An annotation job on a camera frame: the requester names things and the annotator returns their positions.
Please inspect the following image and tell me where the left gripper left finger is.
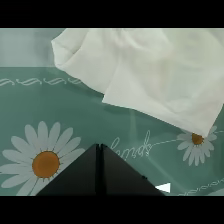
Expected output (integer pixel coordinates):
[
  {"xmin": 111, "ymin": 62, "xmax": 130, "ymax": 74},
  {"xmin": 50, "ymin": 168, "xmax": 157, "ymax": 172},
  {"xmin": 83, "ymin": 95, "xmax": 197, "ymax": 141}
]
[{"xmin": 35, "ymin": 143, "xmax": 101, "ymax": 197}]

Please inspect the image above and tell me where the white T-shirt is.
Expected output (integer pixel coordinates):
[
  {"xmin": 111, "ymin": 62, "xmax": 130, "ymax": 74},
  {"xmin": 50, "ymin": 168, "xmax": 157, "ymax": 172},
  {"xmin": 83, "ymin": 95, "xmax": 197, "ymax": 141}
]
[{"xmin": 50, "ymin": 28, "xmax": 224, "ymax": 138}]

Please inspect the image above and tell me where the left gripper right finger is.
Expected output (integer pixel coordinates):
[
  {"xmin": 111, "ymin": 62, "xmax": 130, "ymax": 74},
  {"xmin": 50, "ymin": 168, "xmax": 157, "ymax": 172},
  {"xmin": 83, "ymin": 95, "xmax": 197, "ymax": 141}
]
[{"xmin": 100, "ymin": 143, "xmax": 167, "ymax": 197}]

